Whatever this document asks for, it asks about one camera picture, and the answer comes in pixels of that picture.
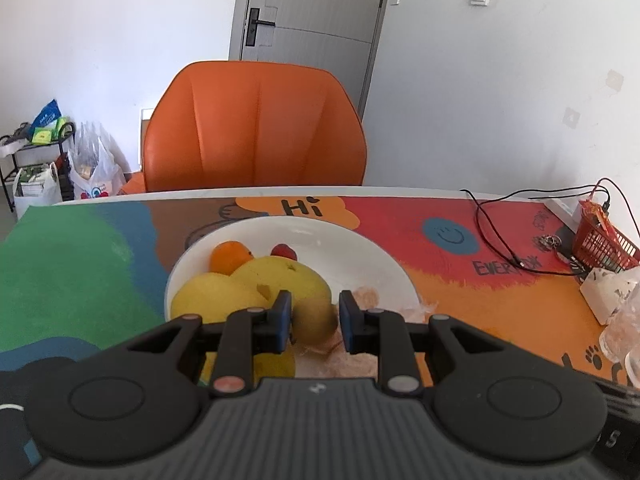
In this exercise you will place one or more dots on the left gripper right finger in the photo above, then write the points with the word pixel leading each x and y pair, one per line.
pixel 387 336

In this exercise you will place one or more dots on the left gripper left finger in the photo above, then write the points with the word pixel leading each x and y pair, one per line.
pixel 243 335

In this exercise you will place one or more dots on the peeled pomelo segment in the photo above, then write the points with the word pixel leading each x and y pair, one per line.
pixel 331 360
pixel 368 298

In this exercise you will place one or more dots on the large yellow mango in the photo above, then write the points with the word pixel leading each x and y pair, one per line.
pixel 214 297

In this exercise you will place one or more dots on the yellow pear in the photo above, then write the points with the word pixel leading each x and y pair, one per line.
pixel 269 275

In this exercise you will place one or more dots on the small brown round fruit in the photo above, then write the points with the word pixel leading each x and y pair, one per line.
pixel 314 320

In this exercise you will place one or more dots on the white oval bowl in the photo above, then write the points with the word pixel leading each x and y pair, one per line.
pixel 344 258

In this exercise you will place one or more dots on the orange in bowl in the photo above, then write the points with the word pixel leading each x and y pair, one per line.
pixel 228 256

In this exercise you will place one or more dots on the small red fruit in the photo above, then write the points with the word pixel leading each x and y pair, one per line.
pixel 284 251

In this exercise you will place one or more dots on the clear plastic cup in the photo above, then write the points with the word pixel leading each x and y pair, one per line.
pixel 619 341

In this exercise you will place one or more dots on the white tissue box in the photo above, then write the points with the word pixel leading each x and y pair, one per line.
pixel 606 291

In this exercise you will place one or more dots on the key bunch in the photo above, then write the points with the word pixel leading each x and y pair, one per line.
pixel 547 243

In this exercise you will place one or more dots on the red basket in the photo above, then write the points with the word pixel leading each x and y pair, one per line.
pixel 598 244

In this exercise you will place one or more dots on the orange chair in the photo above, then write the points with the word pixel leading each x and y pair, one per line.
pixel 238 124

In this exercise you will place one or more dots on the printed plastic bag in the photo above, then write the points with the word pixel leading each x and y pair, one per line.
pixel 97 165

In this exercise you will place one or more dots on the cardboard box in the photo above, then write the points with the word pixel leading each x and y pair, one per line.
pixel 146 114

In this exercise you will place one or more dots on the white plastic bag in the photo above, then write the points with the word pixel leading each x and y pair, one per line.
pixel 36 186

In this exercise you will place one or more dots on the green box on rack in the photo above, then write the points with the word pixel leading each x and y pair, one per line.
pixel 43 136

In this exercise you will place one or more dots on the black shoe rack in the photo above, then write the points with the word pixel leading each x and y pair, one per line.
pixel 18 153

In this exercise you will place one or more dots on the blue bag on rack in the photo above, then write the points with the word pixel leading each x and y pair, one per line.
pixel 49 113

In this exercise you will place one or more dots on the grey door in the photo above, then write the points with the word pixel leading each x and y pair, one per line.
pixel 339 36

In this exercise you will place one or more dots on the black door handle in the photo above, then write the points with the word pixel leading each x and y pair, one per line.
pixel 254 22

